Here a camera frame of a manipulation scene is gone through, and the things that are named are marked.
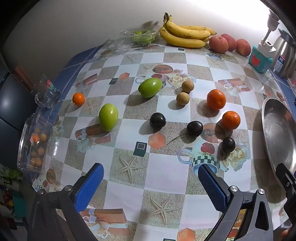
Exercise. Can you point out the green plastic object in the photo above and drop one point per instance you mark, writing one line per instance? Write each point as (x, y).
(11, 173)

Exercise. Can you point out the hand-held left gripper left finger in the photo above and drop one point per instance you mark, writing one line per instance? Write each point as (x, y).
(89, 187)

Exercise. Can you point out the front red apple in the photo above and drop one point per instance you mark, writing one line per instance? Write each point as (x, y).
(218, 45)

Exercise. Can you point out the middle red apple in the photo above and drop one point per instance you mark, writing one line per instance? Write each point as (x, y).
(231, 41)

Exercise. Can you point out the steel pan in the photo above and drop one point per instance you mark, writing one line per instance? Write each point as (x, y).
(279, 129)

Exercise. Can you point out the clear box of small oranges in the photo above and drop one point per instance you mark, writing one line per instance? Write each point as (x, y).
(34, 143)

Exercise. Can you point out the printed checkered tablecloth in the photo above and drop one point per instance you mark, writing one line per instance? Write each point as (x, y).
(159, 171)

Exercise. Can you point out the white plug-in device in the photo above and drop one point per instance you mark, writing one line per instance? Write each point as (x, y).
(267, 46)

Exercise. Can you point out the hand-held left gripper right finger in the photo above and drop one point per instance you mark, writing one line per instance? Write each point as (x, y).
(211, 185)

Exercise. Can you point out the red apple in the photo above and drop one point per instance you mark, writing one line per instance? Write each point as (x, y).
(244, 47)
(218, 45)
(231, 41)

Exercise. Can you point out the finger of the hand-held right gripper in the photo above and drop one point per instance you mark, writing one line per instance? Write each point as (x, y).
(288, 179)

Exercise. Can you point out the right red apple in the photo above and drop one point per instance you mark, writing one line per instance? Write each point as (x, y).
(244, 47)

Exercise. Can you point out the clear glass cup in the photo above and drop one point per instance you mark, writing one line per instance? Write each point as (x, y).
(46, 95)

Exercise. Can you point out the small orange kumquat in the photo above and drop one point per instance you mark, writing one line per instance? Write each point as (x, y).
(78, 99)

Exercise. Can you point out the teal box with red print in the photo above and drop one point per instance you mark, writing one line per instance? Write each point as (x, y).
(259, 61)

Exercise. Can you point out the orange mandarin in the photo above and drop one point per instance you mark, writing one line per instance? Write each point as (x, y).
(231, 120)
(216, 99)

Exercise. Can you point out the steel thermos jug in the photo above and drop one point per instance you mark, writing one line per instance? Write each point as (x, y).
(285, 53)

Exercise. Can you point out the clear box of green fruit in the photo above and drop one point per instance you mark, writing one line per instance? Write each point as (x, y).
(141, 38)

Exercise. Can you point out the dark grey cabinet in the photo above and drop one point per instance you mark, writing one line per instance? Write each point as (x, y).
(11, 104)

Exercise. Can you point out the brown wooden bar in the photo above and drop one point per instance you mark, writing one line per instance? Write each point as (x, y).
(23, 77)

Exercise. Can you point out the yellow banana bunch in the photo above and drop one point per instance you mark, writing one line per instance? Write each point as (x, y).
(185, 33)

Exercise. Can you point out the dark plum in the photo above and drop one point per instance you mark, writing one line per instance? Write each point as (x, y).
(195, 128)
(157, 120)
(229, 144)

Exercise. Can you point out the brown longan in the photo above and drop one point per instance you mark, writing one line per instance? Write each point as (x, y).
(182, 99)
(187, 87)

